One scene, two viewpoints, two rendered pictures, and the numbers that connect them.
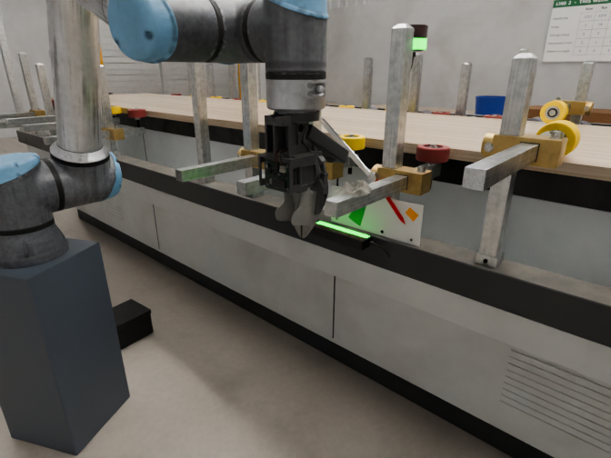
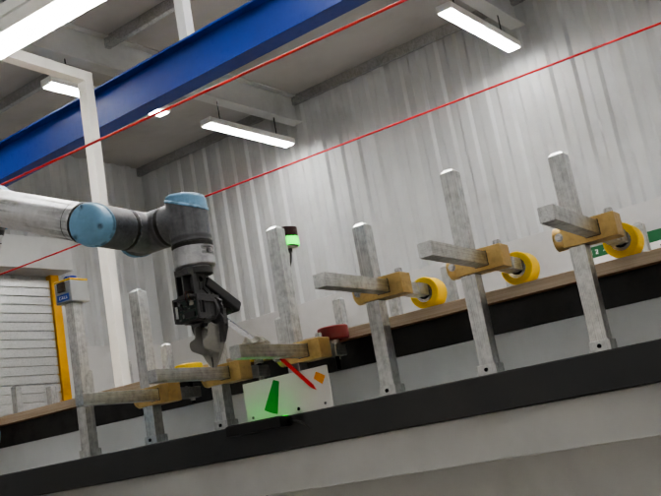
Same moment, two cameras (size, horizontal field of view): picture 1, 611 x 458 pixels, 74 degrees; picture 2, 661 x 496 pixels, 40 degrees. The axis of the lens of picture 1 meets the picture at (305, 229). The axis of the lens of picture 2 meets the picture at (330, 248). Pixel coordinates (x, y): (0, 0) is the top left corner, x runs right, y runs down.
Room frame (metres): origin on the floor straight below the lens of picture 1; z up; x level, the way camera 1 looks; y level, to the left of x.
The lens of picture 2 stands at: (-1.31, 0.06, 0.61)
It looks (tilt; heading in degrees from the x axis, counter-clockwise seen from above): 12 degrees up; 350
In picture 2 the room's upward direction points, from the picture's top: 10 degrees counter-clockwise
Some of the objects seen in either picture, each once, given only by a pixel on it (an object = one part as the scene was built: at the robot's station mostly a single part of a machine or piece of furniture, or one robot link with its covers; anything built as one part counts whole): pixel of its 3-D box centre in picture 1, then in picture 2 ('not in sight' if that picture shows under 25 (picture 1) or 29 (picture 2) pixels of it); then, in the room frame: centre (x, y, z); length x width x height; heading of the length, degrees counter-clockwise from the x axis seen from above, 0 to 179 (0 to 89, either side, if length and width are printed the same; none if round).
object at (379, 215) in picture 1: (373, 214); (286, 395); (0.96, -0.17, 0.75); 0.26 x 0.01 x 0.10; 48
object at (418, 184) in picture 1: (400, 178); (303, 352); (0.94, -0.22, 0.85); 0.14 x 0.06 x 0.05; 48
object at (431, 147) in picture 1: (431, 166); (335, 346); (1.02, -0.32, 0.85); 0.08 x 0.08 x 0.11
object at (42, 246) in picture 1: (25, 237); not in sight; (1.05, 0.78, 0.65); 0.19 x 0.19 x 0.10
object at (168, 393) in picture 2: (256, 157); (156, 396); (1.27, 0.15, 0.83); 0.14 x 0.06 x 0.05; 48
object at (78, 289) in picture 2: not in sight; (72, 292); (1.46, 0.36, 1.18); 0.07 x 0.07 x 0.08; 48
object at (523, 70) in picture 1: (502, 184); (379, 321); (0.79, -0.39, 0.87); 0.04 x 0.04 x 0.48; 48
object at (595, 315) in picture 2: not in sight; (582, 262); (0.46, -0.77, 0.89); 0.04 x 0.04 x 0.48; 48
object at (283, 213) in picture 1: (288, 212); (200, 347); (0.66, 0.03, 0.86); 0.06 x 0.03 x 0.09; 138
